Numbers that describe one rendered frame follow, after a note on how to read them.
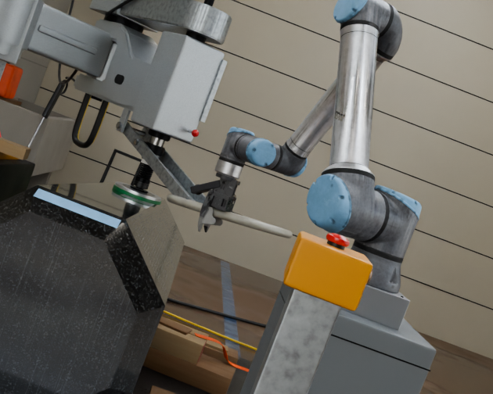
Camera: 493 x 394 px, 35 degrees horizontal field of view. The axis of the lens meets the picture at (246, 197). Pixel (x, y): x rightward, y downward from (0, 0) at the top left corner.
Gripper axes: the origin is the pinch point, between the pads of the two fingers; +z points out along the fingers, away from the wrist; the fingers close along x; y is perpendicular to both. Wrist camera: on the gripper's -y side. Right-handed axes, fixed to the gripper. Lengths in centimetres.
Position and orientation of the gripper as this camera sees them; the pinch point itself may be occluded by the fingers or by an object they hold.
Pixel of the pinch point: (201, 227)
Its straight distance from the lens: 271.0
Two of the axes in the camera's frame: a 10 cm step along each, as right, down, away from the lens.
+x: 3.3, 0.8, 9.4
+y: 8.8, 3.3, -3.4
